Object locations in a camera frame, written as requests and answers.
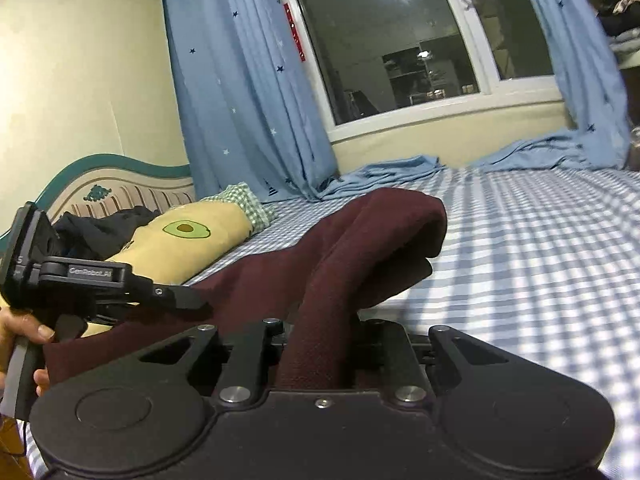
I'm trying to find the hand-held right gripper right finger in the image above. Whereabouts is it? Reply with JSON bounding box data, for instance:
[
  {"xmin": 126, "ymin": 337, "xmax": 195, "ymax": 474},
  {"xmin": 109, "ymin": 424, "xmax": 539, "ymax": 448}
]
[{"xmin": 357, "ymin": 319, "xmax": 507, "ymax": 407}]

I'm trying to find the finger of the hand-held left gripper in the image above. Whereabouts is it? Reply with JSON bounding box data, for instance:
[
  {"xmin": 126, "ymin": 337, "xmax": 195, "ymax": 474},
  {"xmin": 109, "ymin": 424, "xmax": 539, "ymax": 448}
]
[{"xmin": 120, "ymin": 280, "xmax": 211, "ymax": 322}]

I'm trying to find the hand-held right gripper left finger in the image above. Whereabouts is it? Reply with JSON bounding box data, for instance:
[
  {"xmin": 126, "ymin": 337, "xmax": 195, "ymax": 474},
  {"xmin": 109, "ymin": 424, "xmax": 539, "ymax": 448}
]
[{"xmin": 137, "ymin": 318, "xmax": 288, "ymax": 407}]

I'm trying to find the maroon printed t-shirt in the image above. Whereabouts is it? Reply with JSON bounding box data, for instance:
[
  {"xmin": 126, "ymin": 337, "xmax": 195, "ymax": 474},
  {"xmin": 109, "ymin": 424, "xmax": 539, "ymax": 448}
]
[{"xmin": 42, "ymin": 187, "xmax": 449, "ymax": 392}]

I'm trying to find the pile of dark clothes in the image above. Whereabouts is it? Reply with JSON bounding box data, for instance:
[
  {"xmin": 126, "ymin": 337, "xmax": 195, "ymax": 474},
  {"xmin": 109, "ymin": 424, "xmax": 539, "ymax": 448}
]
[{"xmin": 51, "ymin": 205, "xmax": 162, "ymax": 262}]

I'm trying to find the pile of folded clothes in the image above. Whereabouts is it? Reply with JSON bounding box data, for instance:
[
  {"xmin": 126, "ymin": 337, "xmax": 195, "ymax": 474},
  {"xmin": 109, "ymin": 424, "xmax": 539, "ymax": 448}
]
[{"xmin": 574, "ymin": 0, "xmax": 640, "ymax": 68}]

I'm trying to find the person's left hand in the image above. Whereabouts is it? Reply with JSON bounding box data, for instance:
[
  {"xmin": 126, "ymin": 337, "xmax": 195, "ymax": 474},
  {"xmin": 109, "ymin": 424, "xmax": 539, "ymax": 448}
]
[{"xmin": 0, "ymin": 306, "xmax": 57, "ymax": 397}]

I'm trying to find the yellow avocado print pillow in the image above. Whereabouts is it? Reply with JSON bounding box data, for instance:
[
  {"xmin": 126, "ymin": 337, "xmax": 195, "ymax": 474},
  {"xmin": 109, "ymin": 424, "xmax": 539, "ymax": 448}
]
[{"xmin": 80, "ymin": 181, "xmax": 279, "ymax": 340}]

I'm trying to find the teal and cream headboard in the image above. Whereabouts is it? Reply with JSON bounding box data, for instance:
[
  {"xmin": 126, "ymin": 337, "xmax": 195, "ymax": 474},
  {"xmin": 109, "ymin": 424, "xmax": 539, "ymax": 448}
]
[{"xmin": 0, "ymin": 153, "xmax": 197, "ymax": 243}]

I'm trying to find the bed with blue checkered sheet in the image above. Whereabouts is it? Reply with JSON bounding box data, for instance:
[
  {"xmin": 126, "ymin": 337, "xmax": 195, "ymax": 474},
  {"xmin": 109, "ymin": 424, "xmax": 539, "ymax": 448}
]
[{"xmin": 22, "ymin": 164, "xmax": 640, "ymax": 480}]

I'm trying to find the wooden bedside cabinet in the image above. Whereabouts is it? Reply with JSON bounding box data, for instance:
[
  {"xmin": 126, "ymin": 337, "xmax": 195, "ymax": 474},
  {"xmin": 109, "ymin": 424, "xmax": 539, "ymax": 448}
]
[{"xmin": 0, "ymin": 412, "xmax": 37, "ymax": 480}]

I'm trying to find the blue star print curtain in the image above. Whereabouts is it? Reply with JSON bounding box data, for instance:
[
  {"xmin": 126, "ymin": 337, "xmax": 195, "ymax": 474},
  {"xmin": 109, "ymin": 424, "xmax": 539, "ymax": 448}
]
[
  {"xmin": 159, "ymin": 0, "xmax": 445, "ymax": 204},
  {"xmin": 470, "ymin": 0, "xmax": 635, "ymax": 172}
]

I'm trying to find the red strip sticker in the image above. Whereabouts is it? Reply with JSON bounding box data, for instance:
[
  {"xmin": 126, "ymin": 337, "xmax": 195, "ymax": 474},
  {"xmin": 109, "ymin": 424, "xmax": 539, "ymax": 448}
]
[{"xmin": 283, "ymin": 2, "xmax": 307, "ymax": 62}]

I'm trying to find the white framed window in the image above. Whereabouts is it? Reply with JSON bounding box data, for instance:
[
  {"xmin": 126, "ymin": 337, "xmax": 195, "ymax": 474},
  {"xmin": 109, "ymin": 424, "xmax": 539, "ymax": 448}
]
[{"xmin": 270, "ymin": 0, "xmax": 568, "ymax": 145}]

